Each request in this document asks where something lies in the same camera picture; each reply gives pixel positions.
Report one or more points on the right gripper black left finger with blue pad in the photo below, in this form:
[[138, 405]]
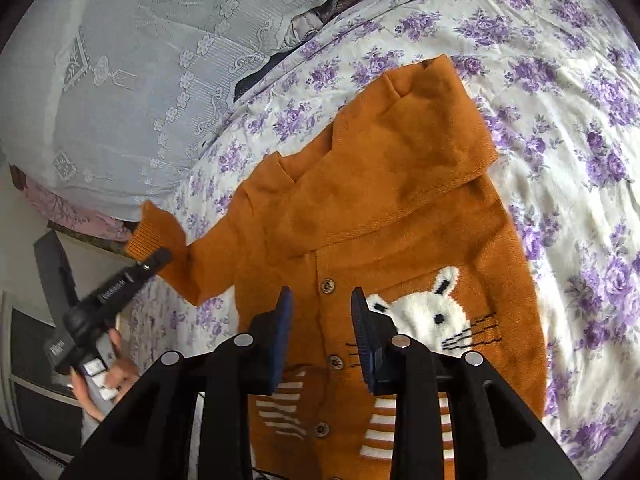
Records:
[[148, 434]]

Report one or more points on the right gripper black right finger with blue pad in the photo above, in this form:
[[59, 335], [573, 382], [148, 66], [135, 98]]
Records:
[[455, 414]]

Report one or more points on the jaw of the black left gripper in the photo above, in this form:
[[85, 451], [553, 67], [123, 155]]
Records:
[[144, 270]]

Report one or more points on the orange knit rabbit cardigan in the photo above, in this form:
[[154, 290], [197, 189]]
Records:
[[393, 197]]

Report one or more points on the person's left hand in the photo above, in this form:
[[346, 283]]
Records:
[[121, 376]]

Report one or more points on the pink floral blanket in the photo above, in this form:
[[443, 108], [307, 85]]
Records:
[[77, 219]]

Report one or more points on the white lace cover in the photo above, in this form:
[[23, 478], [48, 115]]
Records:
[[109, 103]]

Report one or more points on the purple floral bed sheet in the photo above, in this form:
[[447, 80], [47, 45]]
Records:
[[557, 83]]

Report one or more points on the dark aluminium frame window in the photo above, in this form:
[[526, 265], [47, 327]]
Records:
[[36, 402]]

